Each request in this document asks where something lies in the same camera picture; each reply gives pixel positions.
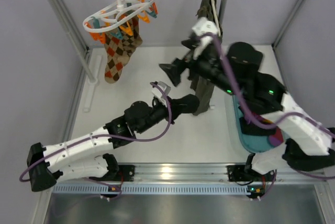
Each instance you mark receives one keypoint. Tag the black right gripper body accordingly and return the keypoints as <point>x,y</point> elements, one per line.
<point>189,65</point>

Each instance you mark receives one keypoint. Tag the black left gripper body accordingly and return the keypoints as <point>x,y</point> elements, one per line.
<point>172,107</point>

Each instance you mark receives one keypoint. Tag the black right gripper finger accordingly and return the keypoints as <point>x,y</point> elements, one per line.
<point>174,70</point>
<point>192,42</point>

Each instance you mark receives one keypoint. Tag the black sock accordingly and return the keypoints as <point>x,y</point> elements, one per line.
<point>188,104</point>

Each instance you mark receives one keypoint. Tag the red purple striped sock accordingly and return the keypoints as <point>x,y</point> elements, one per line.
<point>273,137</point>

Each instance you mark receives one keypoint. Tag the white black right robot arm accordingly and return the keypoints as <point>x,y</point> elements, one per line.
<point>264,101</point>

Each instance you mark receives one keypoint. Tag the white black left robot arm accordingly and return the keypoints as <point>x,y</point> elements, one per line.
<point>91,155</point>

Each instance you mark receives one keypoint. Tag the white garment hanger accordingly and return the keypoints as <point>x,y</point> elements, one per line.
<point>213,5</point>

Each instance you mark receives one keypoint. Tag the white clip sock hanger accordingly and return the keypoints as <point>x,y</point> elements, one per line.
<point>115,18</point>

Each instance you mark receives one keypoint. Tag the brown beige checked sock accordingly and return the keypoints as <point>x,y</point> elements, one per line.
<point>133,38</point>

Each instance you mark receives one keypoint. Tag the orange brown argyle sock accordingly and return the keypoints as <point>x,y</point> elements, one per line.
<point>118,52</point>

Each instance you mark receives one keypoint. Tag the teal plastic basket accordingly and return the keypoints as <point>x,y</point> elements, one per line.
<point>237,126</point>

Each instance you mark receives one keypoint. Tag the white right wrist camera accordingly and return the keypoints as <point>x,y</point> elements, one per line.
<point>201,30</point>

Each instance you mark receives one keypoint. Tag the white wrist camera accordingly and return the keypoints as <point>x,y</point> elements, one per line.
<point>201,30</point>
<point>160,91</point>

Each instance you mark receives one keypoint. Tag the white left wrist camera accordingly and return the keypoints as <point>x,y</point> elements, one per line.
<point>160,91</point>

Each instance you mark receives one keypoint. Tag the aluminium mounting rail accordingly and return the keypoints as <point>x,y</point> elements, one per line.
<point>170,171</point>

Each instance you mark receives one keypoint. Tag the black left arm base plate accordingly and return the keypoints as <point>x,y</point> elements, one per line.
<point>126,173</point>

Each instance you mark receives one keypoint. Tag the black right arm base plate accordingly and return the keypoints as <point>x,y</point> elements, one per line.
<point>239,173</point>

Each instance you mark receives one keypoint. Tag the white slotted cable duct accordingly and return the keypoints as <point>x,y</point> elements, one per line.
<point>156,189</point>

